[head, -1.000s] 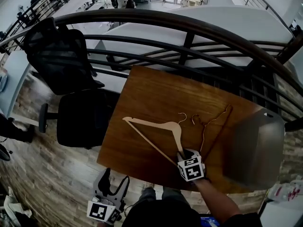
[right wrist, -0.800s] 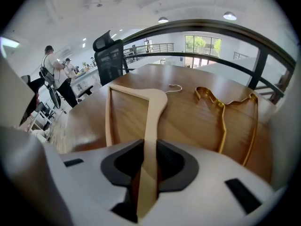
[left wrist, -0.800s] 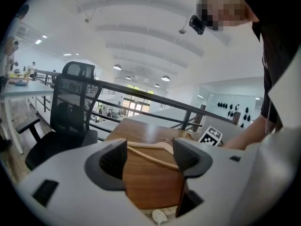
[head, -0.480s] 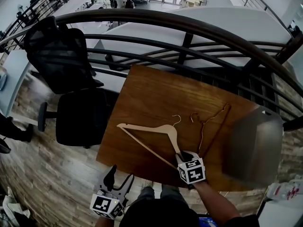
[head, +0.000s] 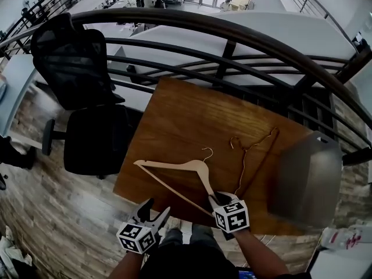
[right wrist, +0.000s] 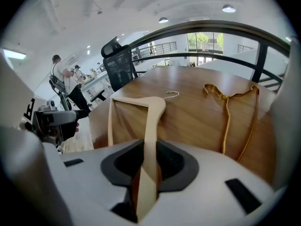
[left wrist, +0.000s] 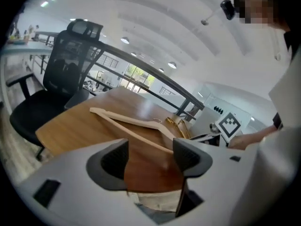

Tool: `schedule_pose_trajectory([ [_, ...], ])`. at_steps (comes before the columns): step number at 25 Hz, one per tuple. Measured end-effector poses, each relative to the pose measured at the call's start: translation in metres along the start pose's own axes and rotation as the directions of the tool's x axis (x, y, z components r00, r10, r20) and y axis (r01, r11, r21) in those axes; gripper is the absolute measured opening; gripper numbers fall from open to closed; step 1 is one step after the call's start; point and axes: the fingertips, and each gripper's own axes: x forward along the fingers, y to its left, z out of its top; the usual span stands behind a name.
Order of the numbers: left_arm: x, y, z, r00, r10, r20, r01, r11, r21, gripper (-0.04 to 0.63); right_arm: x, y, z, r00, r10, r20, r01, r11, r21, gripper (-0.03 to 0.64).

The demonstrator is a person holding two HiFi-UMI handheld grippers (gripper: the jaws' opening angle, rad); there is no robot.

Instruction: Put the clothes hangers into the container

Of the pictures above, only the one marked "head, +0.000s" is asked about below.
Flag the person's black shirt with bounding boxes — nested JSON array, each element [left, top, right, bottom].
[[139, 242, 313, 279]]

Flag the grey plastic storage bin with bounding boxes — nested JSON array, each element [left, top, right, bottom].
[[269, 131, 344, 229]]

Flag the white crumpled plastic bag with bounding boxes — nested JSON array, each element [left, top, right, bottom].
[[0, 225, 33, 276]]

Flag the plastic bag with red print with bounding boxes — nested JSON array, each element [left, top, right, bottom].
[[319, 225, 372, 251]]

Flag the person's right forearm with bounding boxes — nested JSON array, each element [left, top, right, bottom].
[[232, 230, 291, 278]]

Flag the wooden clothes hanger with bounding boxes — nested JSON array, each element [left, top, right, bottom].
[[133, 147, 221, 217]]

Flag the white desk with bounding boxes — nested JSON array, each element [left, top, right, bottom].
[[0, 53, 38, 139], [307, 242, 372, 279]]

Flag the black mesh office chair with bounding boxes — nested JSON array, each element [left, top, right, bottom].
[[30, 12, 131, 180]]

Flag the person's grey trousers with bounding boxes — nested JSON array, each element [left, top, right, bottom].
[[158, 224, 223, 252]]

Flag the brown wooden stair post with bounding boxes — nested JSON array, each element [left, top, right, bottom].
[[338, 44, 372, 84]]

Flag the thin metal wire hanger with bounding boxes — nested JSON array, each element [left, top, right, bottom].
[[229, 126, 280, 196]]

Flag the black phone with lit screen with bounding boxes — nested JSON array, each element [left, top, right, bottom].
[[237, 267, 257, 279]]

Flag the person's left forearm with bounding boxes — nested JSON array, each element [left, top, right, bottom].
[[107, 250, 146, 279]]

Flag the black metal balcony railing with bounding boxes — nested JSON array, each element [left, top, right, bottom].
[[283, 0, 354, 40], [0, 0, 96, 55]]

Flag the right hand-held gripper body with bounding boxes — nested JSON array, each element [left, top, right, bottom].
[[212, 199, 251, 234]]

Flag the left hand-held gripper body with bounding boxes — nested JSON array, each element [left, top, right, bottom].
[[116, 217, 161, 255]]

